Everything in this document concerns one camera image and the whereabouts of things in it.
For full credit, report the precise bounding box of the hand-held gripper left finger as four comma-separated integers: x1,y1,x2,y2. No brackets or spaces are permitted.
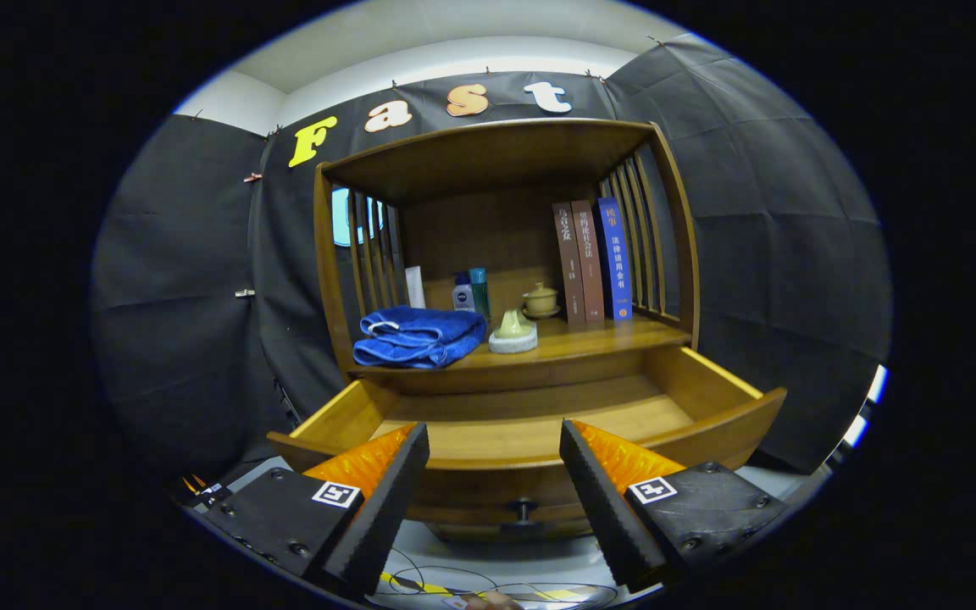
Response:
200,423,430,598

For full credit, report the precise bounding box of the wooden cabinet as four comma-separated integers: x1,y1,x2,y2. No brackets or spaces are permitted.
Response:
313,118,702,543

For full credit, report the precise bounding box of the beige lidded teacup with saucer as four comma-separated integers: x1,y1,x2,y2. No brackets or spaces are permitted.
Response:
522,282,563,320

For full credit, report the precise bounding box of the thin black cable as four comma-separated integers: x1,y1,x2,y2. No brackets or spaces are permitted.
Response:
386,546,620,609

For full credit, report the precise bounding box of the yellow and black floor tape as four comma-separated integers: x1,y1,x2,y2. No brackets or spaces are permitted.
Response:
380,571,609,605

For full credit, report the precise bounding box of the blue book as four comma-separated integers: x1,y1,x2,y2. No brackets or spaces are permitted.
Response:
596,197,635,322

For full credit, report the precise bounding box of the black backdrop cloth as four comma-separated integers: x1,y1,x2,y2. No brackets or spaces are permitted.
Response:
90,34,894,484

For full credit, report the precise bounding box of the blue towel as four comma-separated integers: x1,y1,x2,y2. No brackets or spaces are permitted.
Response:
352,305,487,370

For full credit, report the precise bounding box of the white panel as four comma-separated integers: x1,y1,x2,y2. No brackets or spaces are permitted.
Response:
842,364,889,450

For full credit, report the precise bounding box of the wooden countertop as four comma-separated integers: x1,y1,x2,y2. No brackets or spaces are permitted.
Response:
347,312,694,374

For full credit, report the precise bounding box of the wooden drawer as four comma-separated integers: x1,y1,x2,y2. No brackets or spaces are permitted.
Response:
266,343,788,533

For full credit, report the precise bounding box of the pale green ornament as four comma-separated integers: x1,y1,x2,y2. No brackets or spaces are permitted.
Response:
488,308,539,354

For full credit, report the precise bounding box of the reddish brown book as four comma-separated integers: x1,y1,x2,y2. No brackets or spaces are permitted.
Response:
570,200,607,324

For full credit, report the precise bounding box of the teal bottle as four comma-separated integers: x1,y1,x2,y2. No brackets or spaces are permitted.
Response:
469,268,491,323

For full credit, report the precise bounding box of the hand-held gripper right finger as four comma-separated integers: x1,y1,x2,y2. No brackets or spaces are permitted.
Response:
559,419,790,594

